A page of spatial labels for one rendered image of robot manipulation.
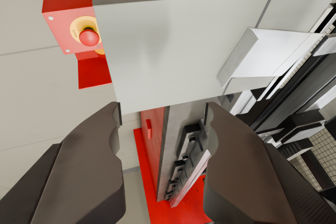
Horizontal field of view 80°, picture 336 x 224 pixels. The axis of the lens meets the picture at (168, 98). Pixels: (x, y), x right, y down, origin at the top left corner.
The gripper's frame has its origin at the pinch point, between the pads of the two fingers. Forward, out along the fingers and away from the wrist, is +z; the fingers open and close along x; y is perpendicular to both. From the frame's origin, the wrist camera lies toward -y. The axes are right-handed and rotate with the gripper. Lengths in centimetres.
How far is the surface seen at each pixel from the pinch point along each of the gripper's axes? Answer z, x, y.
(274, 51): 16.0, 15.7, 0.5
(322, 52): 18.6, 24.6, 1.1
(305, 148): 49, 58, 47
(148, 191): 133, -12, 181
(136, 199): 220, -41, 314
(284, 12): 12.9, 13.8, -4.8
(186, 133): 45, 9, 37
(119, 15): 8.0, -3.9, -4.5
